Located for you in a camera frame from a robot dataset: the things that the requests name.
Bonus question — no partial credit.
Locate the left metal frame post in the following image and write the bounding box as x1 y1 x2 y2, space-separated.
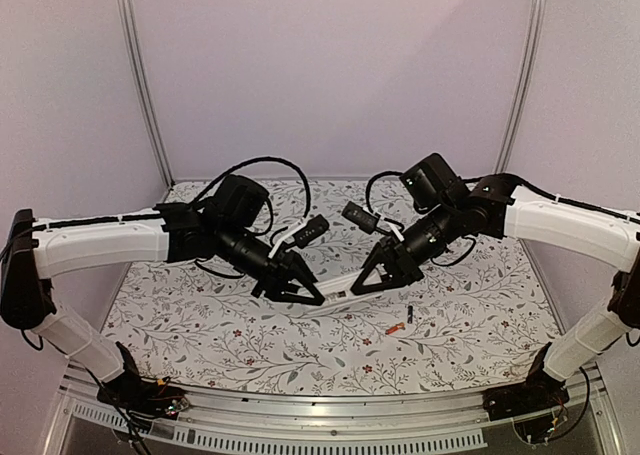
117 0 175 188

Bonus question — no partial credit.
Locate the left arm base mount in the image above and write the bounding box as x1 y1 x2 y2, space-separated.
97 342 190 420

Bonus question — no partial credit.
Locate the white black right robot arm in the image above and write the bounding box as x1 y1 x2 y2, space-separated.
351 153 639 411

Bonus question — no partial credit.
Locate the metal frame post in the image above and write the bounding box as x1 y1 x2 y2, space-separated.
493 0 547 173
117 0 175 188

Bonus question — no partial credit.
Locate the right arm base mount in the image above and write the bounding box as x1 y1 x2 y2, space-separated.
482 343 569 444

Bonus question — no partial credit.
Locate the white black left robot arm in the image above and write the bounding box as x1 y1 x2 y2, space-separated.
1 175 329 409

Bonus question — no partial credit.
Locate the floral patterned table mat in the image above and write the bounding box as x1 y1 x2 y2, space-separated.
91 177 569 395

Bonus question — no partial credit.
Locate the aluminium front rail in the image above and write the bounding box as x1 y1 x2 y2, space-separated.
43 364 624 454

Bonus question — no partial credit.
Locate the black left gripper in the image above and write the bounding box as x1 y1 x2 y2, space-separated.
216 222 326 306

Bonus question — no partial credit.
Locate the orange battery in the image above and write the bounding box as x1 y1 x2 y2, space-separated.
385 323 406 335

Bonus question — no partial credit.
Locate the right metal frame post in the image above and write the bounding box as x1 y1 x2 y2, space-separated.
493 0 547 173

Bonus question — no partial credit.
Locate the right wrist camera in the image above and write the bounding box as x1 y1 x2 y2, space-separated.
341 201 405 242

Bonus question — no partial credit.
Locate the white remote control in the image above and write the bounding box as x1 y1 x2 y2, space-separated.
302 272 381 315

